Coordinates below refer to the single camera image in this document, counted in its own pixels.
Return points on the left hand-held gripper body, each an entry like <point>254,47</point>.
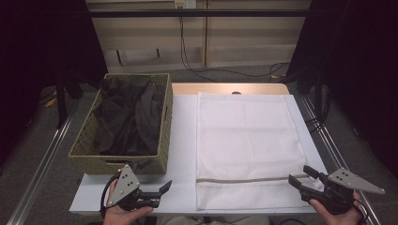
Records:
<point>125,184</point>

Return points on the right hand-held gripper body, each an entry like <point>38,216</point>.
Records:
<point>338,193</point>

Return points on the green woven basket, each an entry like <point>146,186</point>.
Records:
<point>84,150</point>

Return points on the dark grey garment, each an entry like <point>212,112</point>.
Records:
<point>125,125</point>

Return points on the white mesh laundry bag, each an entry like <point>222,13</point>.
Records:
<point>250,134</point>

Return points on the person's right hand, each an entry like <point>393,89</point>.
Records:
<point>341,219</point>

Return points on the person's left hand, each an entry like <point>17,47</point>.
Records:
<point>120,217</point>

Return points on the black metal stand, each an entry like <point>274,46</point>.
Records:
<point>61,103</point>
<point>318,93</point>

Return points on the yellow floor tape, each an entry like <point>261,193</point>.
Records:
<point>50,101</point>

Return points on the black curtain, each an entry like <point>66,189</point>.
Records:
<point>359,62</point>
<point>37,47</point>

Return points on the wooden table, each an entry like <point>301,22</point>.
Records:
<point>219,88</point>

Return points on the black horizontal metal bar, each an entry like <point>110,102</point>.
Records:
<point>187,13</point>

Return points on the metal floor rail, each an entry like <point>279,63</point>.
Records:
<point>40,168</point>
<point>328,140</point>

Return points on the white wall outlet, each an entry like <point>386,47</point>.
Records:
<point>185,3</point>

